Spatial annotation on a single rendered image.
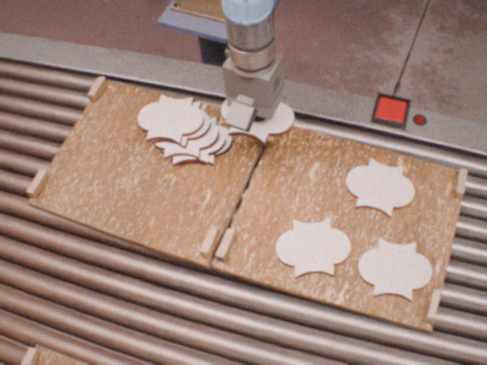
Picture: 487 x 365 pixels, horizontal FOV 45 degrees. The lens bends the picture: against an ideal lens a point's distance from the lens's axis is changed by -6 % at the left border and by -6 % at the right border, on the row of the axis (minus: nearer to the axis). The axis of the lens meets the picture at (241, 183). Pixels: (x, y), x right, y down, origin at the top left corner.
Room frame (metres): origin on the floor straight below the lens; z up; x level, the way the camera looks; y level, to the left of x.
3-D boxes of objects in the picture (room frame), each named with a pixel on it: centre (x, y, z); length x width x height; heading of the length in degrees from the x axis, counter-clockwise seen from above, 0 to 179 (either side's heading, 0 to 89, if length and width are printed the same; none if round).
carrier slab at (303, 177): (0.56, -0.19, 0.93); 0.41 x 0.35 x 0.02; 63
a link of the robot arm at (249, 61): (0.72, -0.04, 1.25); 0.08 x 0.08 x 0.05
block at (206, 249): (0.54, 0.07, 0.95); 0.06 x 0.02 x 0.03; 152
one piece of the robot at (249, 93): (0.71, -0.03, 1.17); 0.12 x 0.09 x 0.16; 148
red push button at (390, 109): (0.81, -0.34, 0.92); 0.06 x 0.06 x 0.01; 66
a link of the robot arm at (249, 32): (0.73, -0.05, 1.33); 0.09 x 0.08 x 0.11; 170
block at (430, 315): (0.35, -0.30, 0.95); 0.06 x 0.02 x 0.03; 153
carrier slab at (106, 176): (0.75, 0.18, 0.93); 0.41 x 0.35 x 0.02; 62
